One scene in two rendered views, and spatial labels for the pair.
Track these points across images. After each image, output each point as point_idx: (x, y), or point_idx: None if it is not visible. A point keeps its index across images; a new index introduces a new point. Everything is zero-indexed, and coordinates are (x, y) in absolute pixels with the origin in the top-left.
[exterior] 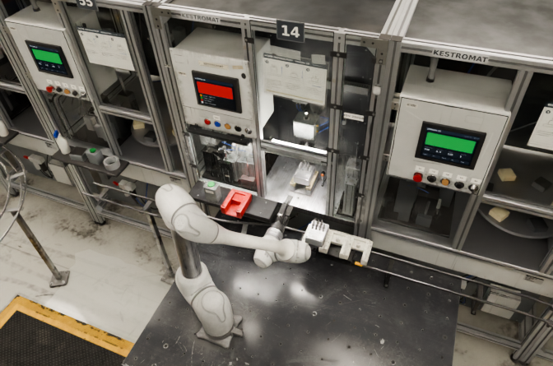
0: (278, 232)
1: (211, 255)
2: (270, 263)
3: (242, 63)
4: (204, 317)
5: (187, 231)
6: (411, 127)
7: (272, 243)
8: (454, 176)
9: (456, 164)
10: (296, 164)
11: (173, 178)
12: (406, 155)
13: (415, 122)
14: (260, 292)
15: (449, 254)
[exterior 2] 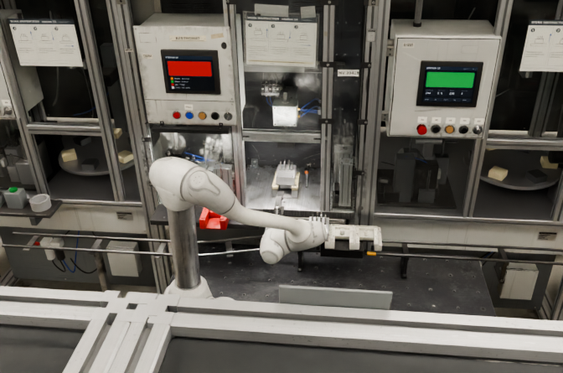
0: None
1: None
2: (281, 255)
3: (223, 30)
4: None
5: (207, 188)
6: (410, 71)
7: (287, 218)
8: (457, 121)
9: (458, 105)
10: (270, 174)
11: (121, 214)
12: (406, 106)
13: (414, 64)
14: None
15: (459, 230)
